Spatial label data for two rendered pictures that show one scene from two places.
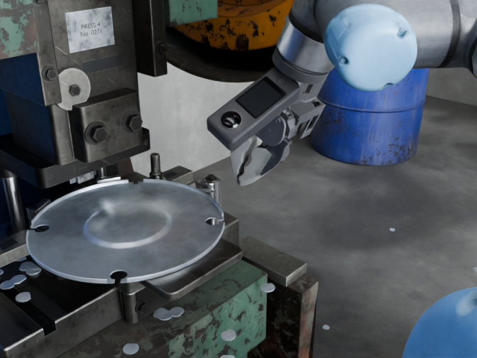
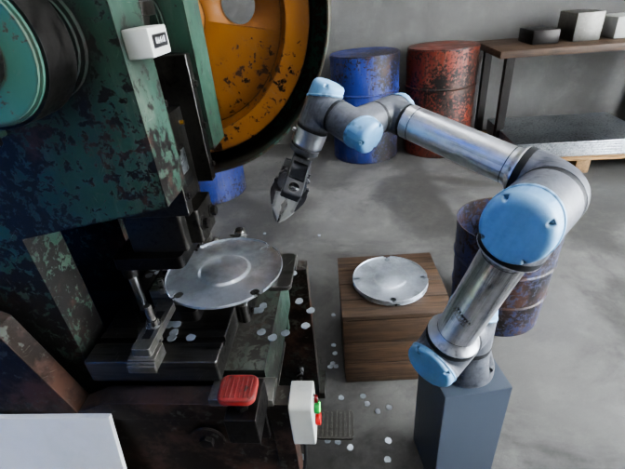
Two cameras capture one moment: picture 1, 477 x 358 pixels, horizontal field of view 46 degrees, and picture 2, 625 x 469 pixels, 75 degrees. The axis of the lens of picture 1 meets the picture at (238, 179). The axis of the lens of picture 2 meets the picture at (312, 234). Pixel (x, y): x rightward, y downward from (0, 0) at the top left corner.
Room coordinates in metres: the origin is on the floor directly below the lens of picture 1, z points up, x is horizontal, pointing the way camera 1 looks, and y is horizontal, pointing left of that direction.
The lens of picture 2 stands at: (-0.08, 0.47, 1.36)
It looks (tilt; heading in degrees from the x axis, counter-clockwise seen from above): 31 degrees down; 324
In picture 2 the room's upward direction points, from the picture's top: 5 degrees counter-clockwise
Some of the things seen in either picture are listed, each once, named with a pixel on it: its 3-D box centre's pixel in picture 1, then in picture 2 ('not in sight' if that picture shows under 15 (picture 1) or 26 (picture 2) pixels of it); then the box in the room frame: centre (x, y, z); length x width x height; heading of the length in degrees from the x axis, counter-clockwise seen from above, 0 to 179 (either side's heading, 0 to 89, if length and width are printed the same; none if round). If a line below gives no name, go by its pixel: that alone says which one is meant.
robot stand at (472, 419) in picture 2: not in sight; (455, 416); (0.30, -0.28, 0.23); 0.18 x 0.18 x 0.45; 59
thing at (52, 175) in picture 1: (72, 151); (166, 244); (0.81, 0.26, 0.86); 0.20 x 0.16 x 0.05; 138
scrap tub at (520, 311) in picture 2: not in sight; (500, 266); (0.60, -1.04, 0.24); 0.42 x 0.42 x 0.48
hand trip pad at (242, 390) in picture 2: not in sight; (241, 400); (0.41, 0.31, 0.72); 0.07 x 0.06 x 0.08; 48
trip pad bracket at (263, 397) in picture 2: not in sight; (251, 425); (0.42, 0.30, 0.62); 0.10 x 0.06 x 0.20; 138
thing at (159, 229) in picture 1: (128, 223); (224, 269); (0.72, 0.17, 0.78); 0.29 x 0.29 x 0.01
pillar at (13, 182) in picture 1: (12, 190); (135, 285); (0.79, 0.36, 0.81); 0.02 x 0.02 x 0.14
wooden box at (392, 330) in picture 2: not in sight; (389, 314); (0.78, -0.51, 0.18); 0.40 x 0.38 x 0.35; 51
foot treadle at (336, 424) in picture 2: not in sight; (264, 427); (0.72, 0.16, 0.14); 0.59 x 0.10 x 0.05; 48
